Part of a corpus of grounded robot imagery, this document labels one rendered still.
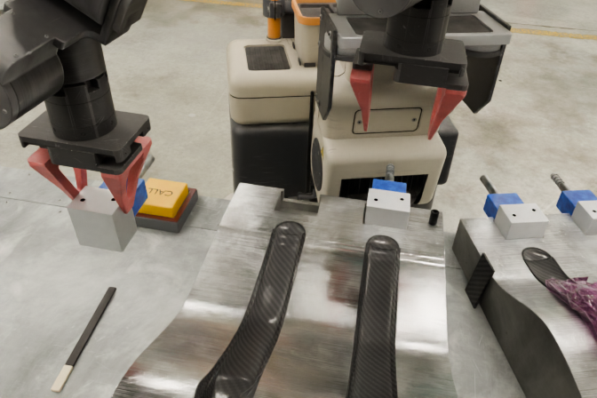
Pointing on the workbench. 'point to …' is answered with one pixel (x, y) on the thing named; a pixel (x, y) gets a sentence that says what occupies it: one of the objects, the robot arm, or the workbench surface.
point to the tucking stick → (83, 341)
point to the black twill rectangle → (480, 280)
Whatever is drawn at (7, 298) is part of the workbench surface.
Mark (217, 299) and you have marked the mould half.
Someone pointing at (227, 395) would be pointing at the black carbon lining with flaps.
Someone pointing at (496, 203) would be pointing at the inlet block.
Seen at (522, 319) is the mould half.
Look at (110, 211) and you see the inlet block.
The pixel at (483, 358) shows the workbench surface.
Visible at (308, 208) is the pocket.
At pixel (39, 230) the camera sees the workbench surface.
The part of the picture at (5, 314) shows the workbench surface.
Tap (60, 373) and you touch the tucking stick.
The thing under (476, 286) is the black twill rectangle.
